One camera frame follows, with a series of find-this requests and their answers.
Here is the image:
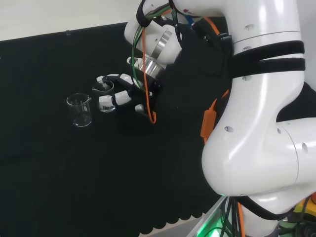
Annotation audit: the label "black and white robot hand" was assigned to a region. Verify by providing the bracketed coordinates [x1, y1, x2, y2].
[96, 73, 163, 119]

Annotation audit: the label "green cable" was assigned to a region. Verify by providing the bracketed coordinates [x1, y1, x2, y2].
[131, 9, 178, 90]

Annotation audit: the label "clear glass beaker white marks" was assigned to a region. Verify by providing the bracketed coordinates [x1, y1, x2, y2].
[91, 80, 117, 114]
[66, 93, 93, 127]

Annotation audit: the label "orange adapter box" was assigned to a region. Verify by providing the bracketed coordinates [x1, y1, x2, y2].
[200, 98, 218, 144]

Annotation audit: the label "black bench cloth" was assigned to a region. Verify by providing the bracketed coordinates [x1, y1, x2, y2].
[0, 21, 316, 237]

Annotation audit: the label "orange cable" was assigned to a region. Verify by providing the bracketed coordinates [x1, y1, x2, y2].
[141, 27, 158, 124]

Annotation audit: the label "yellow stop button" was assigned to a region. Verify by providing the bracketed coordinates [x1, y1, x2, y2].
[293, 197, 316, 222]

